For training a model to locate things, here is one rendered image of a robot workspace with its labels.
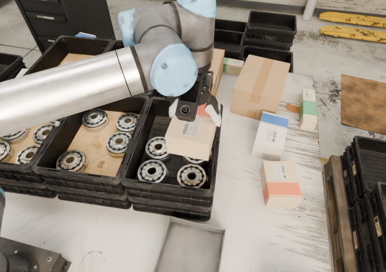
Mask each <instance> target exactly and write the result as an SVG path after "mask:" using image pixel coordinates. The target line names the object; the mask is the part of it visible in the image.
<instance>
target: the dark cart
mask: <svg viewBox="0 0 386 272"><path fill-rule="evenodd" d="M15 2H16V4H17V6H18V8H19V10H20V12H21V14H22V16H23V18H24V20H25V22H26V24H27V26H28V28H29V30H30V32H31V34H32V36H33V38H34V40H35V42H36V44H37V46H38V48H39V50H40V52H41V54H43V53H44V52H45V51H46V50H47V49H48V48H49V47H50V46H51V45H52V44H53V43H54V42H55V41H56V39H57V38H58V37H59V36H76V35H77V34H78V33H80V32H82V33H86V34H90V35H95V36H96V38H99V39H112V40H113V41H114V40H116V38H115V34H114V29H113V25H112V21H111V17H110V13H109V8H108V5H107V1H106V0H15Z"/></svg>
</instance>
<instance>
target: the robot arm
mask: <svg viewBox="0 0 386 272"><path fill-rule="evenodd" d="M216 15H217V14H216V0H177V2H172V3H168V4H163V5H156V6H148V7H141V8H137V7H135V8H133V9H131V10H126V11H122V12H120V13H119V14H118V17H117V18H118V25H119V30H120V33H121V37H122V41H123V44H124V48H121V49H118V50H115V51H111V52H107V53H103V54H101V55H96V56H93V57H90V58H86V59H82V60H78V61H75V62H72V63H68V64H64V65H61V66H57V67H54V68H50V69H47V70H43V71H39V72H35V73H32V74H29V75H25V76H21V77H18V78H14V79H11V80H8V81H4V82H0V137H2V136H6V135H9V134H12V133H15V132H19V131H22V130H25V129H28V128H31V127H35V126H38V125H41V124H45V123H47V122H50V121H54V120H57V119H60V118H63V117H67V116H70V115H73V114H76V113H80V112H83V111H85V110H89V109H92V108H95V107H99V106H102V105H105V104H109V103H111V102H115V101H118V100H121V99H124V98H127V97H131V96H134V95H137V94H140V93H144V92H146V91H149V90H153V89H156V90H157V91H158V92H159V93H160V94H162V95H165V96H172V97H171V101H170V104H169V117H170V118H172V117H173V116H174V114H175V116H176V117H177V118H178V119H179V120H183V121H189V122H193V121H195V117H196V113H197V110H198V106H201V105H204V104H205V103H206V107H205V109H204V110H205V111H206V113H208V114H209V115H210V116H211V119H212V120H213V121H214V124H215V125H216V126H218V127H220V126H221V114H220V109H221V105H220V103H219V101H218V100H217V99H216V97H215V96H213V95H211V93H210V91H211V90H212V87H213V75H214V72H213V71H209V69H210V68H211V62H212V60H213V50H214V28H215V17H216ZM209 73H211V76H210V75H208V74H209ZM209 88H210V91H209ZM0 272H31V268H30V264H29V262H28V261H27V260H26V259H24V258H23V257H21V256H19V255H13V254H2V253H0Z"/></svg>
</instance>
